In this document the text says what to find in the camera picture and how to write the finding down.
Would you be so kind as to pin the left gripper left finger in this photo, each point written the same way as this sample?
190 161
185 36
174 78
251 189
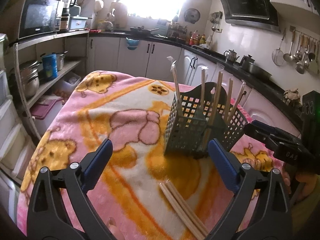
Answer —
47 215

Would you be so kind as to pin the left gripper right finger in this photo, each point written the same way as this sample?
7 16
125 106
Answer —
271 218

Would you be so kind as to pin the chopsticks pair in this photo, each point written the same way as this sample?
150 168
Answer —
241 91
228 101
213 106
203 81
181 213
186 208
177 89

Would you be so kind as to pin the person's right hand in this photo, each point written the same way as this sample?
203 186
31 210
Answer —
301 186

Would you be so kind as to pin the plastic drawer unit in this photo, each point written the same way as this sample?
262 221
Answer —
16 145

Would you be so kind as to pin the hanging steel ladle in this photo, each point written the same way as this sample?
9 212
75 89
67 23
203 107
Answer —
288 56

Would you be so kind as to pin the steel cooking pot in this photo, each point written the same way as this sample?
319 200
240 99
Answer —
248 65

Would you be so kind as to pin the dark green utensil basket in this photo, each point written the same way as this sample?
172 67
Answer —
187 123

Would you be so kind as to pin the steel kettle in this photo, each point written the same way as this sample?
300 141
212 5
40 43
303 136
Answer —
230 56

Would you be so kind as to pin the pink cartoon blanket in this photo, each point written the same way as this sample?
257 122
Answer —
132 112

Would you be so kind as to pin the steel pots on shelf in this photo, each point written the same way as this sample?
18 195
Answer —
29 77

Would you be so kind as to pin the black range hood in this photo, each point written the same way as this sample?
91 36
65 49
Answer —
251 13

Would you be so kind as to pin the blue canister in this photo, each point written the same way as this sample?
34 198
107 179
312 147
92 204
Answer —
49 62

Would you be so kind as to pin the blue plastic storage box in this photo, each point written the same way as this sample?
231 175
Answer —
77 23

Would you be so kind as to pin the black microwave oven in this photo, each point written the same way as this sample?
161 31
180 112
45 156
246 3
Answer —
40 17

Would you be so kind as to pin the black frying pan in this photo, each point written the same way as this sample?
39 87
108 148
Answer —
141 31

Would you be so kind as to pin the blender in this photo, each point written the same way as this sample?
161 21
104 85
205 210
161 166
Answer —
65 16

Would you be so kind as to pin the wire skimmer strainer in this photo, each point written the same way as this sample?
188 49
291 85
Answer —
277 54

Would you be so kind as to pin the wall exhaust fan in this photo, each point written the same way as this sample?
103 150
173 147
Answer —
191 15

